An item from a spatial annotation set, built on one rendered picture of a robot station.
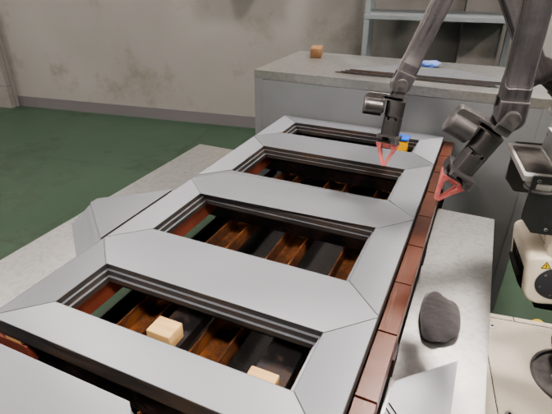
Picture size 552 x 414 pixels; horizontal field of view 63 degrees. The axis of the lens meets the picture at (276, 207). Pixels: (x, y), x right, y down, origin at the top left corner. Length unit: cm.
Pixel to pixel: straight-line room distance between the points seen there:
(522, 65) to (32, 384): 111
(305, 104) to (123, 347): 156
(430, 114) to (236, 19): 284
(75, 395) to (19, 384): 11
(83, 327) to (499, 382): 132
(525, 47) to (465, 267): 71
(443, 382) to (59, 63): 522
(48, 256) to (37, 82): 464
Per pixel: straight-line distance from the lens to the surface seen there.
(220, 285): 105
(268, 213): 138
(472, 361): 121
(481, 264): 155
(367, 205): 139
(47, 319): 106
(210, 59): 473
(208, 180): 154
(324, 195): 143
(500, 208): 222
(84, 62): 551
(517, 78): 108
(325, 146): 183
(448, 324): 124
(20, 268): 146
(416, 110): 208
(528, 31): 107
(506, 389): 176
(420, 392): 105
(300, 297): 101
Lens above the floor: 150
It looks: 29 degrees down
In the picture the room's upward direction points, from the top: straight up
